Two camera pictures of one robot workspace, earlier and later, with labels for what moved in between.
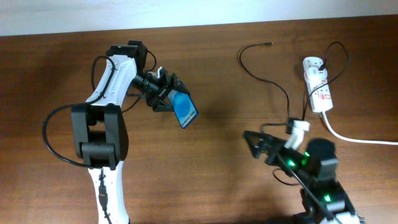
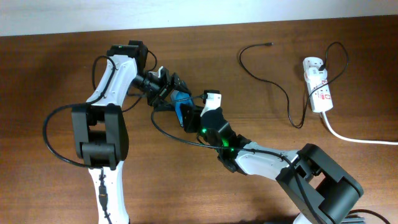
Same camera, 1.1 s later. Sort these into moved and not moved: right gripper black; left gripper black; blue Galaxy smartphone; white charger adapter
Moved: right gripper black
Not moved: white charger adapter; left gripper black; blue Galaxy smartphone
